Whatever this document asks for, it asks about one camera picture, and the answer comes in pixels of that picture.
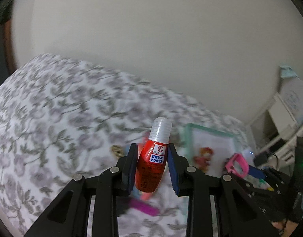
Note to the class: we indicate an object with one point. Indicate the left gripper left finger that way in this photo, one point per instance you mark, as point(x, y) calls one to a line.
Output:
point(68, 213)

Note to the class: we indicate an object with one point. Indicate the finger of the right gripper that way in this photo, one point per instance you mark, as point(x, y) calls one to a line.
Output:
point(256, 173)

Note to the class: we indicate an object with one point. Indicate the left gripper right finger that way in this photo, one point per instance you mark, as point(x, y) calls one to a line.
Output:
point(216, 205)

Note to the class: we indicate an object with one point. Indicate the pink wristband watch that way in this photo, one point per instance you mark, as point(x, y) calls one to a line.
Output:
point(237, 165)

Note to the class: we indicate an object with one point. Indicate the brown pup toy figure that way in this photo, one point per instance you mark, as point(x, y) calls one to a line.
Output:
point(203, 159)

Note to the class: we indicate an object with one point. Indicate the red bottle white cap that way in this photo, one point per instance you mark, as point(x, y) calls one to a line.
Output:
point(153, 157)

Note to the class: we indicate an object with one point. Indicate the gold patterned lighter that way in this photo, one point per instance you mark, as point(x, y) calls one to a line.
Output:
point(117, 151)

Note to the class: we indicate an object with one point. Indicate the purple lighter case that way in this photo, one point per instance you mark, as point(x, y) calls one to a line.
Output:
point(143, 207)

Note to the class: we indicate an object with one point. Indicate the white shelf unit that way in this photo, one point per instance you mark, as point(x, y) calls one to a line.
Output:
point(274, 123)

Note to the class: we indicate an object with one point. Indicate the teal cardboard box tray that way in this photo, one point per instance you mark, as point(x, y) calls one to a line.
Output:
point(224, 145)

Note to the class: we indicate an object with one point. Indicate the white printed card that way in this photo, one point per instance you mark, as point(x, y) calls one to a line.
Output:
point(291, 91)

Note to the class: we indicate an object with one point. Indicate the floral fleece blanket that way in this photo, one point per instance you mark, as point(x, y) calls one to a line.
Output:
point(60, 117)

